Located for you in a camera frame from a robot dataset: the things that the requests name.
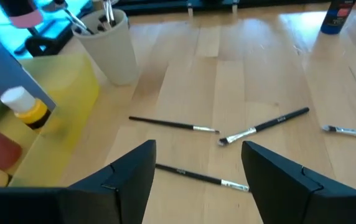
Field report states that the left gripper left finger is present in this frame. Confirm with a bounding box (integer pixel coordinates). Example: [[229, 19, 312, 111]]
[[0, 139, 157, 224]]

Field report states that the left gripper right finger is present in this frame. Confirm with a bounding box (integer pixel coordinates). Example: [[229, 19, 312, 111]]
[[241, 141, 356, 224]]

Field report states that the angled bristle paintbrush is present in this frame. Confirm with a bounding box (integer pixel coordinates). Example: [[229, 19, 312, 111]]
[[217, 106, 311, 147]]

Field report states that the thin brown handle paintbrush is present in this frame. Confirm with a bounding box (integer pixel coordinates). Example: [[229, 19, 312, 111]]
[[128, 116, 220, 134]]

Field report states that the small yellow paint bottle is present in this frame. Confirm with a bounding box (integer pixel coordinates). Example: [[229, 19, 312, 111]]
[[0, 86, 52, 131]]

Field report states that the small pink paint bottle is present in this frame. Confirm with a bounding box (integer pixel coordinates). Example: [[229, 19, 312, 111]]
[[0, 0, 44, 29]]

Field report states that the small brown paint bottle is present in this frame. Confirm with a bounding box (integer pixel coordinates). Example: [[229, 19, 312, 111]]
[[320, 0, 356, 35]]

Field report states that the yellow translucent plastic bin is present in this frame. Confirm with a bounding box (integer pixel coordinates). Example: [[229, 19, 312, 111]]
[[0, 52, 100, 187]]

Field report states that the beige plastic cup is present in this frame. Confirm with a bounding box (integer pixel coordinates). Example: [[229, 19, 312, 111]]
[[72, 8, 140, 87]]

